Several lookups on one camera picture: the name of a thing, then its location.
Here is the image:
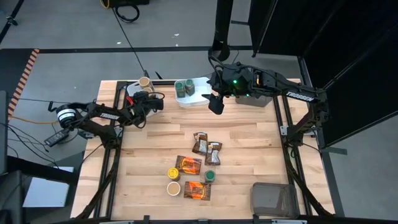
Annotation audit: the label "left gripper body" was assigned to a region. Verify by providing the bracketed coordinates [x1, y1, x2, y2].
[132, 91, 156, 118]

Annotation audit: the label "white board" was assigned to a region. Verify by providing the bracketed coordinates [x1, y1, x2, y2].
[22, 166, 75, 208]

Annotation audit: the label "yellow floor cable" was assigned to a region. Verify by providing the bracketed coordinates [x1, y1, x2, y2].
[9, 114, 60, 125]

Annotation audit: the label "black equipment stand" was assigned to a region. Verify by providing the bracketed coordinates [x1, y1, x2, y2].
[0, 90, 78, 224]

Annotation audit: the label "black stand pole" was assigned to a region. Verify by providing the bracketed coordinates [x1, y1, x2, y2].
[208, 0, 234, 62]

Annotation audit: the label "black tripod leg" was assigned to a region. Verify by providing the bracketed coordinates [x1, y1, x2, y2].
[0, 0, 25, 44]

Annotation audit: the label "long black floor cable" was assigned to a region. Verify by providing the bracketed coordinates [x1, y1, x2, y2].
[111, 6, 149, 77]

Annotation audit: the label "white plastic bin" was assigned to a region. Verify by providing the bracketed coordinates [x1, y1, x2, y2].
[174, 77, 213, 108]
[126, 80, 165, 118]

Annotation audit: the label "orange brown seasoning packet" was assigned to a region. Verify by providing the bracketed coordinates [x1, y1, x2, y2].
[175, 155, 202, 175]
[183, 180, 212, 202]

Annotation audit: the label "grey metal bracket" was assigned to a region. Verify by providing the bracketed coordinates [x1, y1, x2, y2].
[320, 146, 348, 156]

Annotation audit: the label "thin black floor cables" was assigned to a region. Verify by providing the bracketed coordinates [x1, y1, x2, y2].
[0, 123, 60, 169]

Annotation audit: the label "smoky transparent plastic bin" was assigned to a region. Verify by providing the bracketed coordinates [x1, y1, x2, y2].
[235, 95, 274, 108]
[251, 182, 300, 218]

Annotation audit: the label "green label spice jar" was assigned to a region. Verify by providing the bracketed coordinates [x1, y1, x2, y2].
[174, 80, 187, 99]
[204, 169, 217, 184]
[184, 78, 196, 96]

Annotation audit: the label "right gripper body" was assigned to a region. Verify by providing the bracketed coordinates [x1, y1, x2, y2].
[207, 63, 253, 98]

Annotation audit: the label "orange black hazard tape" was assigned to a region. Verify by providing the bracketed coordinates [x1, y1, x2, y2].
[7, 48, 40, 118]

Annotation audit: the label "black box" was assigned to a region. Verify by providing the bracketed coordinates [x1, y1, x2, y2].
[107, 0, 150, 9]

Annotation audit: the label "black power adapter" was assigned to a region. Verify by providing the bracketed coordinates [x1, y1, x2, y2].
[44, 129, 70, 147]

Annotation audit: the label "coiled black cable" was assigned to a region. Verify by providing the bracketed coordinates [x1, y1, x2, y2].
[114, 4, 141, 24]

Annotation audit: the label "black partition curtain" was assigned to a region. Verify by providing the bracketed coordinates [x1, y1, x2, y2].
[248, 0, 398, 147]

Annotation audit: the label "brown foil seasoning packet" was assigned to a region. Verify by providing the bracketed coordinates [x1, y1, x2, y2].
[204, 141, 223, 166]
[192, 131, 208, 156]

